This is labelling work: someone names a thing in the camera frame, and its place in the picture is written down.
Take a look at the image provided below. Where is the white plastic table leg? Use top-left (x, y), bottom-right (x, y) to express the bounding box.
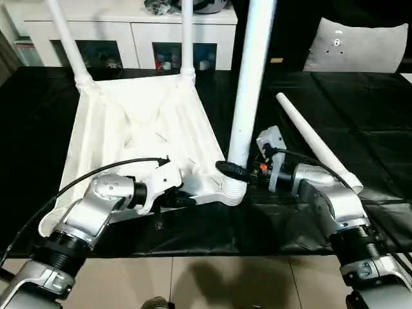
top-left (275, 91), bottom-right (364, 195)
top-left (44, 0), bottom-right (97, 95)
top-left (224, 0), bottom-right (279, 191)
top-left (179, 0), bottom-right (198, 85)

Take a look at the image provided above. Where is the white plastic table top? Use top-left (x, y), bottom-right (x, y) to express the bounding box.
top-left (37, 71), bottom-right (249, 238)

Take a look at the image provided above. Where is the black work mat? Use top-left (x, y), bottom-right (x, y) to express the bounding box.
top-left (0, 66), bottom-right (412, 259)

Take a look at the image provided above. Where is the grey cushion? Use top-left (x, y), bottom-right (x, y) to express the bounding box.
top-left (303, 17), bottom-right (409, 74)

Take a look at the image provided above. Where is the grey rounded bag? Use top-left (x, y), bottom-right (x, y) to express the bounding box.
top-left (191, 0), bottom-right (232, 14)

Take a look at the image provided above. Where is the white sideboard with glass doors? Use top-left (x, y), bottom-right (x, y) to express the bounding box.
top-left (4, 0), bottom-right (239, 71)

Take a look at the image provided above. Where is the dark clutter pile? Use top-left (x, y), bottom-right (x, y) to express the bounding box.
top-left (143, 0), bottom-right (181, 17)

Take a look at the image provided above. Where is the grey-brown curtain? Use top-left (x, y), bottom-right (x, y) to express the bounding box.
top-left (0, 31), bottom-right (21, 88)

